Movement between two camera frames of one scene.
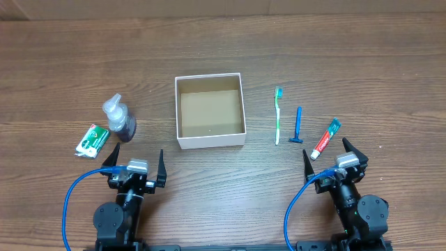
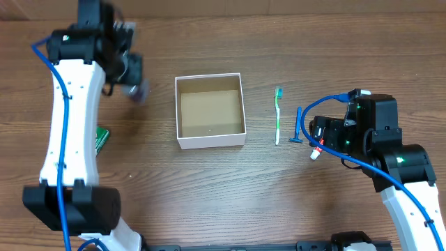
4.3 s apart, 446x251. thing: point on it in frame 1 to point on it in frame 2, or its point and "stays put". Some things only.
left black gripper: [150, 186] to [136, 74]
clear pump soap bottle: [120, 122] to [139, 92]
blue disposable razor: [297, 127] stays put
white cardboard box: [210, 111] stays put
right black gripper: [361, 169] to [334, 129]
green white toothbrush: [278, 95] stays put
